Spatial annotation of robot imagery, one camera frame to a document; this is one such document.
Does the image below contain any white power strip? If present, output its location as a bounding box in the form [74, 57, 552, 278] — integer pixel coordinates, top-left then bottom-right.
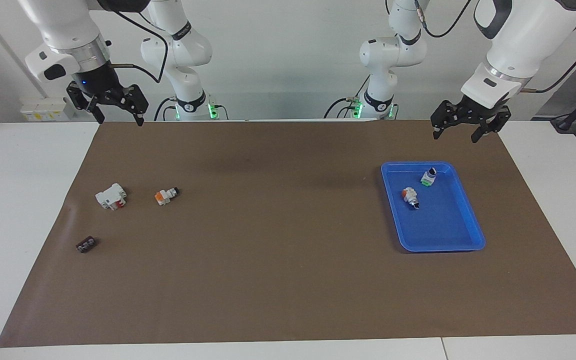
[20, 96, 76, 122]

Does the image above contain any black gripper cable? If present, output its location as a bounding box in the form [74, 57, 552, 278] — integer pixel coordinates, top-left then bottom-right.
[99, 4, 170, 84]
[414, 0, 576, 95]

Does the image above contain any white circuit breaker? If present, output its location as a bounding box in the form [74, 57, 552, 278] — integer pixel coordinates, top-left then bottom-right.
[95, 183, 128, 211]

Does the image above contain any black arm base cable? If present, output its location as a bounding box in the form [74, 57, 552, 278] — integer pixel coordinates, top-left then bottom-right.
[154, 96, 176, 122]
[324, 75, 371, 119]

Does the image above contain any brown table mat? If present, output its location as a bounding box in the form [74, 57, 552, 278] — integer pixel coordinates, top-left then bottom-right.
[0, 120, 576, 348]

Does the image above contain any white orange rotary switch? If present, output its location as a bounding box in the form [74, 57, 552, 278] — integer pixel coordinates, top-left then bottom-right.
[154, 186, 181, 206]
[401, 186, 421, 211]

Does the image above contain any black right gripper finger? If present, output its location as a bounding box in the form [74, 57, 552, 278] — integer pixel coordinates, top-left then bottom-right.
[66, 82, 106, 125]
[117, 83, 150, 127]

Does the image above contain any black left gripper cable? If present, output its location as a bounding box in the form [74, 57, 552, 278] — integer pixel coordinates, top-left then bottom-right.
[414, 0, 576, 95]

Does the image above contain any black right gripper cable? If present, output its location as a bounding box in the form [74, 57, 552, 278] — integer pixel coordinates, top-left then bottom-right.
[99, 4, 170, 84]

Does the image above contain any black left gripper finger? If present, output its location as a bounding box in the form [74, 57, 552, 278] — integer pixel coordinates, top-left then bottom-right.
[470, 108, 512, 144]
[430, 100, 467, 141]

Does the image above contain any blue plastic tray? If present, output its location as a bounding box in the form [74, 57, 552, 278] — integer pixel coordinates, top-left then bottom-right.
[380, 161, 486, 253]

